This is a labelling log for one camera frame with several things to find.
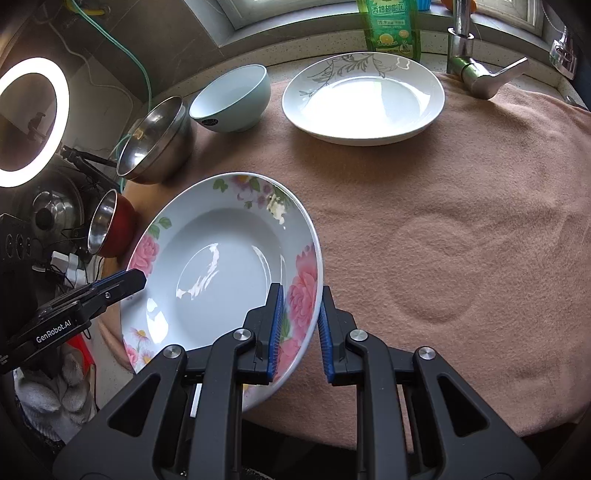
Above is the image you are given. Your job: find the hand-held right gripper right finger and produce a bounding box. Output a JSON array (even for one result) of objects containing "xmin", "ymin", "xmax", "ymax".
[{"xmin": 318, "ymin": 286, "xmax": 541, "ymax": 480}]

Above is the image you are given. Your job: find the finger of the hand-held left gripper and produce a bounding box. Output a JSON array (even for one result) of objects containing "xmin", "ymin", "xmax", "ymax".
[{"xmin": 76, "ymin": 269, "xmax": 147, "ymax": 324}]

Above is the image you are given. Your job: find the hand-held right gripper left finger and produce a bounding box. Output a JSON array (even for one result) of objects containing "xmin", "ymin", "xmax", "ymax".
[{"xmin": 53, "ymin": 282, "xmax": 284, "ymax": 480}]

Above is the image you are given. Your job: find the red steel bowl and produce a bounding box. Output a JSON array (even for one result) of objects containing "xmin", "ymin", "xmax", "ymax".
[{"xmin": 87, "ymin": 188, "xmax": 138, "ymax": 258}]

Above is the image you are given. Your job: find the floral plate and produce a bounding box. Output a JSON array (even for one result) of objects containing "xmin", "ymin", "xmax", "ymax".
[{"xmin": 121, "ymin": 172, "xmax": 324, "ymax": 413}]

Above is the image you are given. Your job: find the large steel bowl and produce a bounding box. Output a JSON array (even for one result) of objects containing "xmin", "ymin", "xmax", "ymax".
[{"xmin": 115, "ymin": 95, "xmax": 194, "ymax": 184}]

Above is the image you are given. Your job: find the white plate with grey leaves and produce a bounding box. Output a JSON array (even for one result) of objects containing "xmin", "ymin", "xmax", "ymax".
[{"xmin": 281, "ymin": 52, "xmax": 446, "ymax": 147}]

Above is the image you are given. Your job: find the person's left hand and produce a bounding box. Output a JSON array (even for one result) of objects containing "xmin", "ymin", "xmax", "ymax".
[{"xmin": 13, "ymin": 335, "xmax": 99, "ymax": 445}]

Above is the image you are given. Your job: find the white plug adapter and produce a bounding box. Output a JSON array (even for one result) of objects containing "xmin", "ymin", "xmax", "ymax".
[{"xmin": 51, "ymin": 250, "xmax": 88, "ymax": 287}]

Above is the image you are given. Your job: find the black power strip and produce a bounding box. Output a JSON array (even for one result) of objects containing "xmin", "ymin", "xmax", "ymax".
[{"xmin": 0, "ymin": 213, "xmax": 35, "ymax": 268}]

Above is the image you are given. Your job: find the black light stand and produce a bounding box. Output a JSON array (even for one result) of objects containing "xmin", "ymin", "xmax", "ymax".
[{"xmin": 59, "ymin": 145, "xmax": 122, "ymax": 183}]

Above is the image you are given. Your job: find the pink towel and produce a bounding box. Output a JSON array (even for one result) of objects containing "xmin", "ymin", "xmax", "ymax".
[{"xmin": 99, "ymin": 71, "xmax": 591, "ymax": 439}]

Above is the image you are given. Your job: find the light blue bowl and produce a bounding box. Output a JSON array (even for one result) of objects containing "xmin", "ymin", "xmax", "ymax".
[{"xmin": 189, "ymin": 64, "xmax": 271, "ymax": 134}]

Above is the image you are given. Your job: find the steel faucet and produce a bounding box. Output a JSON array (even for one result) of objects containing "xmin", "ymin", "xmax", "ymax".
[{"xmin": 445, "ymin": 0, "xmax": 531, "ymax": 100}]

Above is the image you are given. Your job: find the green dish soap bottle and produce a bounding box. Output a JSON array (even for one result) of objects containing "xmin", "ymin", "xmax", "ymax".
[{"xmin": 355, "ymin": 0, "xmax": 423, "ymax": 63}]

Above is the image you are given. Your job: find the clear suction hook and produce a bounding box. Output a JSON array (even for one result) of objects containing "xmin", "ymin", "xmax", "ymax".
[{"xmin": 549, "ymin": 28, "xmax": 580, "ymax": 77}]

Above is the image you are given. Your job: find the ring light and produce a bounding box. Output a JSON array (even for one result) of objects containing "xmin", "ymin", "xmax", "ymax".
[{"xmin": 0, "ymin": 56, "xmax": 71, "ymax": 188}]

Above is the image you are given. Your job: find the green cable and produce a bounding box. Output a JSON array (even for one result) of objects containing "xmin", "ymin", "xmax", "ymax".
[{"xmin": 65, "ymin": 0, "xmax": 153, "ymax": 195}]

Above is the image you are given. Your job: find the white cable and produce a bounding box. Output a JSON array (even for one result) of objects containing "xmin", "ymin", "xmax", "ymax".
[{"xmin": 46, "ymin": 18, "xmax": 139, "ymax": 89}]

